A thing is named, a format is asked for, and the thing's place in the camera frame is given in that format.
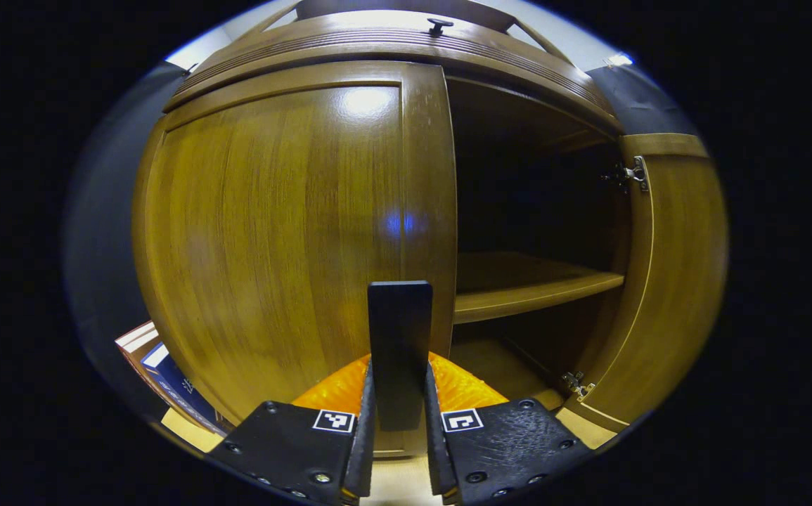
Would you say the blue book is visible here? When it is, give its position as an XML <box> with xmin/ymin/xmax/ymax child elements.
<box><xmin>140</xmin><ymin>342</ymin><xmax>225</xmax><ymax>431</ymax></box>

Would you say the red and white book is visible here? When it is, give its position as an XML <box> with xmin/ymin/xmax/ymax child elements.
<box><xmin>116</xmin><ymin>321</ymin><xmax>162</xmax><ymax>356</ymax></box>

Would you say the wooden double-door shoe cabinet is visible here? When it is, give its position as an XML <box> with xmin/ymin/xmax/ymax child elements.
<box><xmin>163</xmin><ymin>0</ymin><xmax>630</xmax><ymax>422</ymax></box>

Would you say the wooden drawer with black knob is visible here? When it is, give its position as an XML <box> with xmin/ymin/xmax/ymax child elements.
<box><xmin>163</xmin><ymin>8</ymin><xmax>624</xmax><ymax>134</ymax></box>

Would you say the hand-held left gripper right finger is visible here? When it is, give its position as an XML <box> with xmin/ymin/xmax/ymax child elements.
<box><xmin>424</xmin><ymin>351</ymin><xmax>594</xmax><ymax>506</ymax></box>

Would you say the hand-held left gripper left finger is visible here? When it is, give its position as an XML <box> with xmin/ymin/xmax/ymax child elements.
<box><xmin>207</xmin><ymin>353</ymin><xmax>378</xmax><ymax>506</ymax></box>

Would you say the wooden inner cabinet shelf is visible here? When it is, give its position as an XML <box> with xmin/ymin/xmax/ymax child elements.
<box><xmin>453</xmin><ymin>252</ymin><xmax>626</xmax><ymax>324</ymax></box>

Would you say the wooden cabinet door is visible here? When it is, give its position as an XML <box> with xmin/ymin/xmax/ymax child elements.
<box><xmin>564</xmin><ymin>132</ymin><xmax>730</xmax><ymax>433</ymax></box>
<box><xmin>131</xmin><ymin>60</ymin><xmax>459</xmax><ymax>458</ymax></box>

